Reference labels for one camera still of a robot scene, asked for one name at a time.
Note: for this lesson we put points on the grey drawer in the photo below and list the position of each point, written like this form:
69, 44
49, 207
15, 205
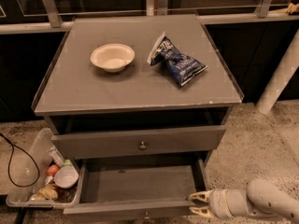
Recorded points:
138, 142
136, 188

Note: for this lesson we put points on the yellow snack wrapper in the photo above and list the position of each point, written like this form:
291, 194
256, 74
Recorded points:
49, 192

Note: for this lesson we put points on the white paper bowl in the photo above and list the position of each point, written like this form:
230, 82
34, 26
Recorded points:
112, 57

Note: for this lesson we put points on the small white bowl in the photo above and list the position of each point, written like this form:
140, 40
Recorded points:
66, 177

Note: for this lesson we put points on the grey drawer cabinet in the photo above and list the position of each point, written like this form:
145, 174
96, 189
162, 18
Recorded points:
79, 97

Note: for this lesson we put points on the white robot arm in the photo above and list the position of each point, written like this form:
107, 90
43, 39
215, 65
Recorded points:
260, 199

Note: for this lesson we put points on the metal railing frame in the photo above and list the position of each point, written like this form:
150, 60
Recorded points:
46, 16

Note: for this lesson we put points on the clear plastic bin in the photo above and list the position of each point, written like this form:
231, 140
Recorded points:
29, 174

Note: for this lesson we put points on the white tube bottle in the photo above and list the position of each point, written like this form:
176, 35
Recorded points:
56, 156

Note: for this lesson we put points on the red apple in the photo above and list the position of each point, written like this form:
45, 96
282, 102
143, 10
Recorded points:
52, 170

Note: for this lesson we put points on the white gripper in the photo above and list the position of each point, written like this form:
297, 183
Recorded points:
219, 202

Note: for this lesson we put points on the grey top drawer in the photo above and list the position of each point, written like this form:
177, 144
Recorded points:
138, 142

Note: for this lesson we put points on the blue chip bag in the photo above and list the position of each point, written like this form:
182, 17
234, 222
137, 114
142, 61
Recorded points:
181, 67

